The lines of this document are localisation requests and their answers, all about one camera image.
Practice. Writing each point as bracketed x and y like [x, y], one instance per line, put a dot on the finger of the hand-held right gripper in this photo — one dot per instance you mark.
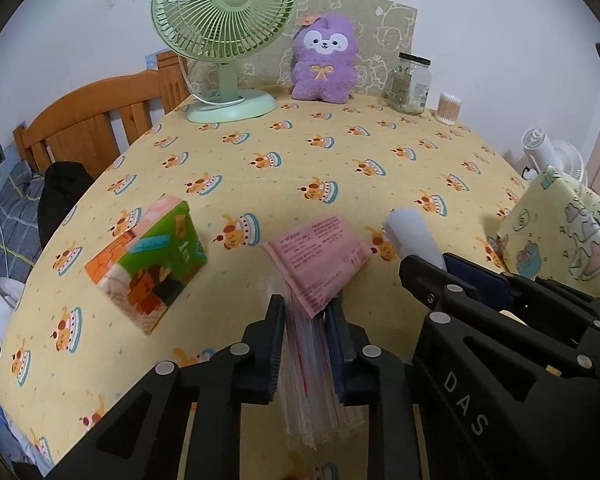
[430, 285]
[467, 269]

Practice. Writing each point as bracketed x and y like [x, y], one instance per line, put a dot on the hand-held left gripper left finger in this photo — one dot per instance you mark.
[276, 350]

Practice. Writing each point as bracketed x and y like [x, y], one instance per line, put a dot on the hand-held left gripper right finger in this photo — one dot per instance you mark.
[337, 355]

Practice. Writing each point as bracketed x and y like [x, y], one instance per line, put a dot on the white sock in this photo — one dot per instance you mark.
[410, 232]

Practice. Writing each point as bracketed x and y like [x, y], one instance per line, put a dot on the pink packet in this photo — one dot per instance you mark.
[315, 255]

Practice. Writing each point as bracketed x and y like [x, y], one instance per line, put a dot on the yellow printed box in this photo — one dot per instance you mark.
[580, 230]

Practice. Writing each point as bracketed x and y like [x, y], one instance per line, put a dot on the white floor fan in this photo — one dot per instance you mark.
[540, 145]

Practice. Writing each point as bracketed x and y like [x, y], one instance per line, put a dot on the colourful tissue packet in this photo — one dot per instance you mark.
[145, 265]

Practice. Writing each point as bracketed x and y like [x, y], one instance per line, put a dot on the yellow printed tablecloth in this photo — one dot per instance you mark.
[330, 160]

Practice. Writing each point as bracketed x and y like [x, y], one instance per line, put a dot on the cotton swab container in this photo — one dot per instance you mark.
[447, 110]

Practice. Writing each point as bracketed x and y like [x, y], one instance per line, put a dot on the glass jar with dark lid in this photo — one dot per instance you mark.
[412, 85]

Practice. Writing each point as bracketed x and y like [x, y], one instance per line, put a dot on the purple plush toy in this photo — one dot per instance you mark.
[325, 70]

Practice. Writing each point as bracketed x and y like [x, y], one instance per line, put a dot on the printed beige board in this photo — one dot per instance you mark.
[385, 30]

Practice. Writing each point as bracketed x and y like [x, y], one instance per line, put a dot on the black cloth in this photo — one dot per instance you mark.
[62, 195]

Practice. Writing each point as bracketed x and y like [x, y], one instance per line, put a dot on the white plastic bag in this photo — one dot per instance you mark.
[5, 300]

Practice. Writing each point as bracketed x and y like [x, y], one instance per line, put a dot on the blue plaid bedding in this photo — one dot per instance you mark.
[10, 220]

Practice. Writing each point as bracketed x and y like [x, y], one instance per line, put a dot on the wooden bed headboard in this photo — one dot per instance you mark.
[80, 120]

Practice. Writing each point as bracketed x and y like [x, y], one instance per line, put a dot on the green desk fan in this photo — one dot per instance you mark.
[225, 0]

